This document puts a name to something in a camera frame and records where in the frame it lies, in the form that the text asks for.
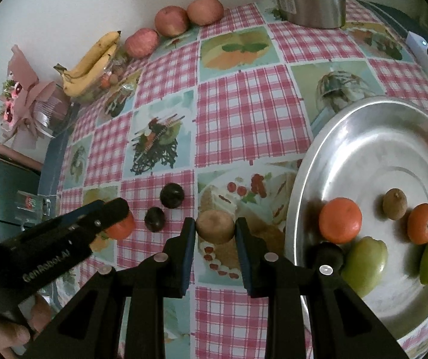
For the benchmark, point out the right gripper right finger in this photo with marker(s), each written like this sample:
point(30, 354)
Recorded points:
point(342, 325)

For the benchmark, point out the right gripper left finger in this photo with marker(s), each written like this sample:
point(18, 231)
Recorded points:
point(130, 300)

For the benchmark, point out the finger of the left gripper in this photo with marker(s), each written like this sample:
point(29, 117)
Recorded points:
point(103, 216)
point(82, 209)

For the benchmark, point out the dark plum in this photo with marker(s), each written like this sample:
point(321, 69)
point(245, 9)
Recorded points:
point(171, 195)
point(154, 219)

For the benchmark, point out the orange tangerine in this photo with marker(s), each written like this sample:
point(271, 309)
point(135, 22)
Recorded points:
point(340, 220)
point(417, 224)

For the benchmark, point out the brown kiwi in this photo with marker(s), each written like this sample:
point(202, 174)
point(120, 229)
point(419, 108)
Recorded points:
point(394, 204)
point(215, 226)

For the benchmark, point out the person's left hand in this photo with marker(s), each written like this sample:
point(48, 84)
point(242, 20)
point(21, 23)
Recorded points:
point(14, 335)

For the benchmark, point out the small glass cup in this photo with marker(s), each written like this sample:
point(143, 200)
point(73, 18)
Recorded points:
point(32, 208)

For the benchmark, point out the pink flower bouquet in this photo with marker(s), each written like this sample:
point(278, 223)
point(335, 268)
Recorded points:
point(31, 109)

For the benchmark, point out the yellow banana bunch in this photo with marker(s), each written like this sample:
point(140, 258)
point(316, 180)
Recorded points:
point(107, 44)

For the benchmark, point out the clear glass fruit bowl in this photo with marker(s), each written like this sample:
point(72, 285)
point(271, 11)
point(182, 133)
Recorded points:
point(92, 85)

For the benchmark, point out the checkered picture tablecloth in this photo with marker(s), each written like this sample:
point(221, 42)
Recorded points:
point(228, 112)

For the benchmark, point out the large steel plate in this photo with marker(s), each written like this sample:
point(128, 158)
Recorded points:
point(365, 150)

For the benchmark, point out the red apple left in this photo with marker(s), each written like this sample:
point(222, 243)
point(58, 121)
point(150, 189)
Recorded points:
point(142, 43)

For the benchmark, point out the red apple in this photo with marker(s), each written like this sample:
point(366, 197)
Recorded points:
point(142, 43)
point(205, 12)
point(172, 21)

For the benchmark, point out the red apple middle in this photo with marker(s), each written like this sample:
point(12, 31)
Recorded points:
point(172, 21)

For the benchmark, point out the red apple right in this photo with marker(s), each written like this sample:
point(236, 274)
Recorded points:
point(205, 12)

